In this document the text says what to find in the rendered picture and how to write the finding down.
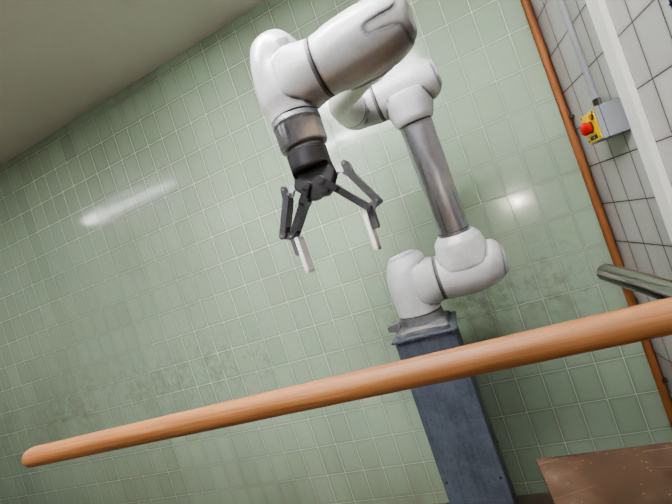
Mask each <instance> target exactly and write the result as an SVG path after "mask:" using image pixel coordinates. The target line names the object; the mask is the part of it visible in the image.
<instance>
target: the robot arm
mask: <svg viewBox="0 0 672 504"><path fill-rule="evenodd" d="M416 37H417V26H416V22H415V19H414V17H413V14H412V11H411V9H410V7H409V5H408V3H407V1H406V0H361V1H360V2H358V3H356V4H354V5H352V6H350V7H349V8H347V9H345V10H344V11H342V12H340V13H339V14H337V15H336V16H334V17H333V18H331V19H330V20H329V21H327V22H326V23H324V24H323V25H322V26H321V27H320V28H319V29H318V30H317V31H315V32H314V33H313V34H311V35H310V36H309V37H307V38H305V39H303V40H300V41H297V40H296V39H295V38H294V37H292V36H291V35H290V34H288V33H286V32H285V31H282V30H280V29H271V30H267V31H265V32H263V33H261V34H260V35H259V36H258V37H257V38H256V39H255V40H254V42H253V43H252V46H251V49H250V64H251V72H252V77H253V82H254V86H255V89H256V93H257V96H258V99H259V102H260V105H261V107H262V109H263V111H264V114H265V115H266V117H267V118H268V119H269V121H270V123H271V125H272V127H273V132H274V134H275V136H276V139H277V142H278V145H279V148H280V151H281V154H282V155H283V156H285V157H287V160H288V163H289V166H290V169H291V172H292V175H293V177H294V181H295V182H294V185H292V186H288V187H284V186H282V187H281V189H280V191H281V195H282V209H281V220H280V230H279V238H280V239H281V240H290V241H291V244H292V247H293V249H294V253H295V255H296V256H300V258H301V261H302V264H303V267H304V270H305V273H306V274H307V273H310V272H313V271H315V269H314V266H313V263H312V260H311V257H310V254H309V251H308V248H307V245H306V242H305V239H304V237H303V236H300V234H301V231H302V228H303V225H304V222H305V219H306V216H307V213H308V210H309V207H310V206H311V204H312V201H318V200H320V199H322V198H323V197H328V196H330V195H331V194H332V193H333V191H334V192H336V193H338V194H339V195H341V196H343V197H344V198H346V199H348V200H350V201H351V202H353V203H355V204H356V205H358V206H360V207H361V208H363V209H365V210H366V211H364V212H362V215H363V218H364V221H365V224H366V227H367V230H368V233H369V236H370V238H371V241H372V244H373V247H374V250H375V251H377V250H379V249H381V248H382V247H381V244H380V241H379V238H378V235H377V232H376V229H377V228H380V223H379V220H378V217H377V214H376V211H375V210H376V207H377V206H379V205H380V204H382V202H383V199H382V198H381V197H380V196H379V195H378V194H377V193H376V192H375V191H374V190H373V189H372V188H371V187H370V186H369V185H368V184H367V183H366V182H365V181H364V180H363V179H362V178H361V177H359V176H358V175H357V174H356V173H355V171H354V169H353V167H352V165H351V163H350V162H348V161H346V160H342V161H341V164H339V165H337V166H336V167H334V166H333V164H332V161H331V158H330V155H329V153H328V150H327V147H326V145H325V144H326V142H327V135H326V132H325V129H324V126H323V123H322V120H321V115H320V113H319V110H318V109H319V108H320V107H321V106H322V105H323V104H325V103H326V102H327V101H328V100H329V103H328V107H329V111H330V113H331V115H332V116H333V117H334V118H335V119H336V120H337V122H338V123H339V124H340V125H342V126H344V127H345V128H347V129H350V130H361V129H365V128H367V127H371V126H374V125H377V124H380V123H383V122H385V121H388V120H390V121H391V122H392V124H393V125H394V126H395V128H397V129H398V130H400V131H401V133H402V136H403V139H404V142H405V144H406V147H407V150H408V153H409V156H410V158H411V161H412V164H413V167H414V169H415V172H416V175H417V178H418V180H419V183H420V186H421V189H422V191H423V194H424V197H425V200H426V202H427V205H428V208H429V211H430V213H431V216H432V219H433V222H434V225H435V227H436V230H437V233H438V236H439V237H438V238H437V240H436V243H435V253H436V255H435V256H432V257H425V256H424V253H423V252H421V251H419V250H414V249H409V250H407V251H404V252H402V253H400V254H398V255H395V256H393V257H391V258H390V259H389V262H388V266H387V283H388V288H389V291H390V295H391V298H392V301H393V304H394V306H395V308H396V311H397V313H398V315H399V318H400V320H399V321H398V322H396V323H394V324H391V325H389V326H388V331H389V332H390V333H394V332H399V333H398V334H397V339H398V340H400V339H404V338H407V337H411V336H415V335H419V334H423V333H428V332H432V331H436V330H441V329H447V328H449V327H451V325H450V323H449V316H450V315H451V313H450V311H449V310H445V311H444V310H443V308H442V306H441V303H440V302H442V301H444V300H445V299H449V298H454V297H460V296H465V295H469V294H472V293H476V292H479V291H482V290H485V289H487V288H489V287H491V286H493V285H495V284H496V283H498V282H499V281H501V280H502V279H503V278H504V277H505V275H506V274H507V273H508V271H509V268H508V262H507V258H506V254H505V251H504V248H503V246H502V245H500V244H499V243H498V242H497V241H495V240H493V239H486V240H485V238H484V237H483V235H482V234H481V232H480V231H479V230H478V229H476V228H474V227H472V226H469V224H468V222H467V219H466V216H465V213H464V210H463V207H462V204H461V202H460V199H459V196H458V193H457V190H456V187H455V184H454V181H453V179H452V176H451V173H450V170H449V167H448V164H447V160H446V157H445V154H444V152H443V149H442V146H441V143H440V140H439V137H438V134H437V132H436V129H435V126H434V123H433V120H432V118H431V116H432V115H433V111H434V106H433V99H435V98H437V97H438V95H439V94H440V92H441V88H442V80H441V78H440V75H439V73H438V71H437V69H436V66H435V64H434V63H433V61H432V60H430V59H415V60H410V61H407V62H404V63H402V64H400V65H397V64H398V63H399V62H401V61H402V60H403V59H404V58H405V56H406V55H407V54H408V53H409V52H410V50H411V49H412V47H413V46H414V44H415V39H416ZM395 65H397V66H395ZM394 66H395V67H394ZM338 173H341V174H343V175H347V176H348V177H349V178H350V179H351V180H352V181H353V182H354V183H355V184H356V185H357V186H358V187H359V188H360V189H361V190H362V191H363V192H364V193H365V194H366V195H367V196H368V197H369V198H370V199H371V200H372V201H371V202H367V201H365V200H364V199H362V198H360V197H359V196H357V195H355V194H353V193H352V192H350V191H348V190H347V189H345V188H343V187H342V186H340V185H338V184H337V183H336V180H337V176H338ZM296 191H297V192H299V193H300V194H301V195H300V198H299V201H298V204H299V205H298V208H297V211H296V214H295V217H294V220H293V223H292V215H293V205H294V198H293V197H294V196H295V192H296ZM291 225H292V226H291Z"/></svg>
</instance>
